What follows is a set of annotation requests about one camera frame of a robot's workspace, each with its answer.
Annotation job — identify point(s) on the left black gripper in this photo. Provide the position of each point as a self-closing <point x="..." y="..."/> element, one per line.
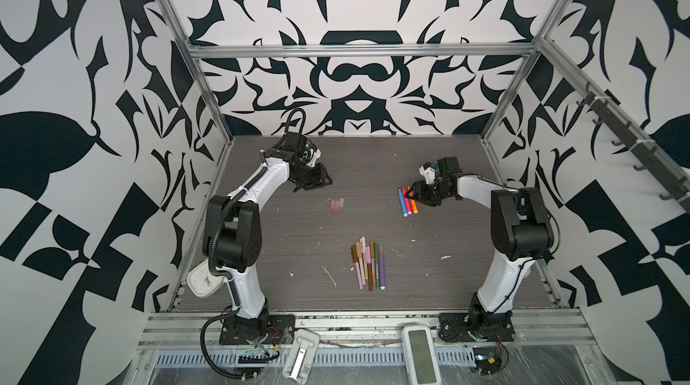
<point x="320" y="179"/>

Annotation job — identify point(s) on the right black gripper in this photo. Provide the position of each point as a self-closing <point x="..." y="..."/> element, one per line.
<point x="420" y="194"/>

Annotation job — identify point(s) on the orange marker pen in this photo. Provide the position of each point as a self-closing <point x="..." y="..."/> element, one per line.
<point x="412" y="203"/>

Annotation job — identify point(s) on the red pink marker pen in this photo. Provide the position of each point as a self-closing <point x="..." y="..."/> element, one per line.
<point x="408" y="208"/>

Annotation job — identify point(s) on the blue marker pen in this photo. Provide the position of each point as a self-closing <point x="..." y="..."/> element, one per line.
<point x="404" y="208"/>

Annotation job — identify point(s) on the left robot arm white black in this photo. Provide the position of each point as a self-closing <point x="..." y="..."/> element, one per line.
<point x="232" y="240"/>

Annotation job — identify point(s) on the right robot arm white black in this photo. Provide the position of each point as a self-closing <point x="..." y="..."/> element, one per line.
<point x="520" y="231"/>

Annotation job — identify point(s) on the light pink marker pen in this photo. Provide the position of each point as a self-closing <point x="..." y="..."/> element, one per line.
<point x="363" y="256"/>

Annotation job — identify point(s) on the gold tan marker pen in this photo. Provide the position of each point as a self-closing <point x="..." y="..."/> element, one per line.
<point x="360" y="261"/>

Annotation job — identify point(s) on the purple marker pen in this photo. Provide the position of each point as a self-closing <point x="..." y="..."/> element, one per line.
<point x="381" y="268"/>

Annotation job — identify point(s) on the green marker pen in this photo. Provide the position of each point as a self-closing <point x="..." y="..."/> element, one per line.
<point x="375" y="257"/>

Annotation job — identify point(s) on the white square clock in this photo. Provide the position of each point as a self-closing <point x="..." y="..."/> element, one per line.
<point x="201" y="282"/>

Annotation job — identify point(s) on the white grey remote device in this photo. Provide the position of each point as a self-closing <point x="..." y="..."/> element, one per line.
<point x="302" y="354"/>

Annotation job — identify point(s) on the small green led circuit board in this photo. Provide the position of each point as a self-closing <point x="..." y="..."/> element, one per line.
<point x="491" y="360"/>

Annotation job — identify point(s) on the white handheld display device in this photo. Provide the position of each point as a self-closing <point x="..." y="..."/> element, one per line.
<point x="420" y="358"/>

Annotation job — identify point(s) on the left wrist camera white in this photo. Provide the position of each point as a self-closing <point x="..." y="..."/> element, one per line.
<point x="310" y="155"/>

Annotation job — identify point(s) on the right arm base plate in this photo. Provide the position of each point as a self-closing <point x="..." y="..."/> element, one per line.
<point x="455" y="327"/>

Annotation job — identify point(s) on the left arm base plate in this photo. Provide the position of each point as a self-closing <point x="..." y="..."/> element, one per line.
<point x="269" y="329"/>

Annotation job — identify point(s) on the aluminium frame front rail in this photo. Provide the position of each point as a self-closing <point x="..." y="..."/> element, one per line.
<point x="529" y="327"/>

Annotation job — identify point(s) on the black coat hook rail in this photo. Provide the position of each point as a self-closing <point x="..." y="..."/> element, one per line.
<point x="630" y="137"/>

